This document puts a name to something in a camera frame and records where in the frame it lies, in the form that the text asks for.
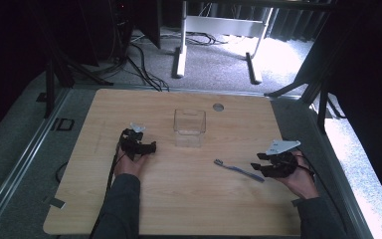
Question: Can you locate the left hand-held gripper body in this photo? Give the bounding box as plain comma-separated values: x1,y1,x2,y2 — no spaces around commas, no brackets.
118,121,147,161

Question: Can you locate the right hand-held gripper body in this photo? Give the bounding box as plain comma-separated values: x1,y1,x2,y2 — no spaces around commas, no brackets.
262,139,302,179

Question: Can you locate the blue toothbrush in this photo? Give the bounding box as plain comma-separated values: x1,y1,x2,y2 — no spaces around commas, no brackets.
213,158,266,183

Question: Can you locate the clear plastic container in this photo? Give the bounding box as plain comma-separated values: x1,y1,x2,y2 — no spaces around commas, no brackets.
172,109,207,148

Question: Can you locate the person's left hand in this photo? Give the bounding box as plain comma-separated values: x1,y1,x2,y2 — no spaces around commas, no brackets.
113,145,150,177

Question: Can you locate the person's right hand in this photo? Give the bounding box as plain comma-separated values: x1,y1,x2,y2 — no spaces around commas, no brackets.
275,149,320,200

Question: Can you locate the black metal stand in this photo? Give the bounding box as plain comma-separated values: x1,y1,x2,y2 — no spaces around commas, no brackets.
264,76,347,133
34,58,114,120

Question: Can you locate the grey tape strip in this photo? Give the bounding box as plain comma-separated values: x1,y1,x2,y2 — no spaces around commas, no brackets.
42,196,67,210

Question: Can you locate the dark pleated curtain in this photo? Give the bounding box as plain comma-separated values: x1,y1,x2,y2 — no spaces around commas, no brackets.
265,6,327,44

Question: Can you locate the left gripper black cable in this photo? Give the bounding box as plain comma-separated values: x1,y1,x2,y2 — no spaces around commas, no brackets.
89,141,124,239

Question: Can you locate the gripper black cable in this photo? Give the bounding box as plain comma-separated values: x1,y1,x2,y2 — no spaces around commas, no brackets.
89,141,124,239
296,150,350,237

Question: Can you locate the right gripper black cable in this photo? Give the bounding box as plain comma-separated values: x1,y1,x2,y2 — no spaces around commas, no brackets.
296,150,350,237

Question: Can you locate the black floor bracket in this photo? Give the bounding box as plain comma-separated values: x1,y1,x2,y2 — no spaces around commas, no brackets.
50,117,76,132

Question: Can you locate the black floor cables bundle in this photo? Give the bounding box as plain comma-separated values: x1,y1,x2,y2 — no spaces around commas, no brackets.
105,29,228,93

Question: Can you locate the thin black cable loop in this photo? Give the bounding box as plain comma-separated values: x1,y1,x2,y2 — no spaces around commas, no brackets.
55,160,70,184

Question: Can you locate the white desk frame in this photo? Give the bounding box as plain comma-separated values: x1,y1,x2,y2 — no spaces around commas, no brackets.
171,0,275,86

